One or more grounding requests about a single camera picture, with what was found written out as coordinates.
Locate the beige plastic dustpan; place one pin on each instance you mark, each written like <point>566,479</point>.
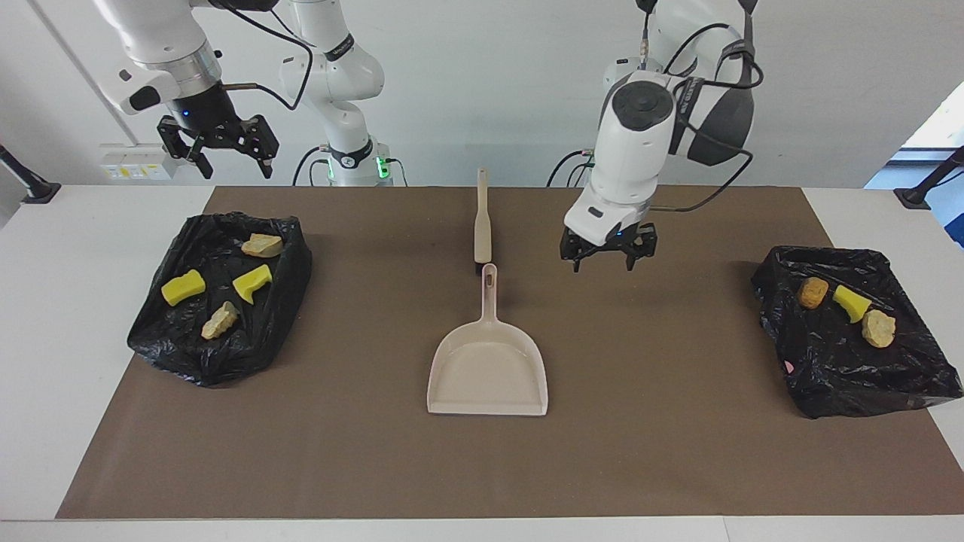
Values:
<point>488,369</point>

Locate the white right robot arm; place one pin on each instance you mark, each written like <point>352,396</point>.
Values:
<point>158,45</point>

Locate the orange-brown foam cylinder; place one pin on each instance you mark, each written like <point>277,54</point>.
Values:
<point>813,292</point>

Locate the black clamp stand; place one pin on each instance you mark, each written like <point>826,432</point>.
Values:
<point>915,198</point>
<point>41,192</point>

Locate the beige hand brush black bristles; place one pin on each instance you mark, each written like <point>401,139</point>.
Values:
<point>483,233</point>

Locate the brown table mat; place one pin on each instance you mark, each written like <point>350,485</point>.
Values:
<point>482,467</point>

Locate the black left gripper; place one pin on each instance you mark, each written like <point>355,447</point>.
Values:
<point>611,239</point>

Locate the pale beige foam chunk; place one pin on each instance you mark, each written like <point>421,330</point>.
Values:
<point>261,245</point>
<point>220,320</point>

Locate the black bagged bin pink spot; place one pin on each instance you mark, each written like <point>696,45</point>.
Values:
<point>851,376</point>

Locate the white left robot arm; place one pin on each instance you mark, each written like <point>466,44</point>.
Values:
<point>633,150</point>

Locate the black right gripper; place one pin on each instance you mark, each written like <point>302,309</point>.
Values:
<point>203,113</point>

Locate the tan foam chunk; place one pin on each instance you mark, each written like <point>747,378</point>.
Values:
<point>879,329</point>

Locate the green and yellow sponge piece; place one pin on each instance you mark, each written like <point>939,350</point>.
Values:
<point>252,282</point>

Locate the yellow curved sponge wedge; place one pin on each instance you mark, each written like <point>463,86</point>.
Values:
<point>851,302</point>

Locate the white wall socket box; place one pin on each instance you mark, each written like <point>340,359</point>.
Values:
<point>135,169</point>

